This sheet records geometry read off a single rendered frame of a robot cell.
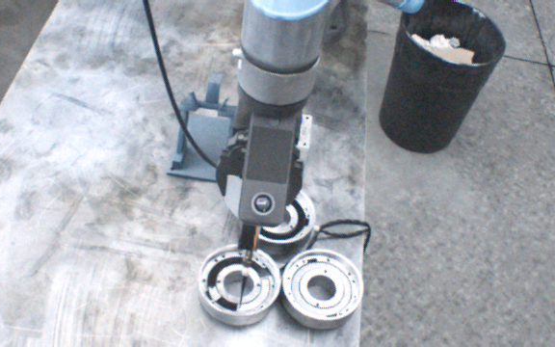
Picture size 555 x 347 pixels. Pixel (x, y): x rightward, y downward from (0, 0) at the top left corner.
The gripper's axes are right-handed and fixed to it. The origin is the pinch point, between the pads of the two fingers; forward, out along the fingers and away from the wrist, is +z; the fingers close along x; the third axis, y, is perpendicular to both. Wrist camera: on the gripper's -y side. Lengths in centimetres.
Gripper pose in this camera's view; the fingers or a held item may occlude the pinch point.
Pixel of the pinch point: (252, 218)
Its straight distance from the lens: 77.9
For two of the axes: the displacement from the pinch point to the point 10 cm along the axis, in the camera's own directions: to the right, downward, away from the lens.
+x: -9.9, -1.5, -0.1
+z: -1.1, 6.3, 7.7
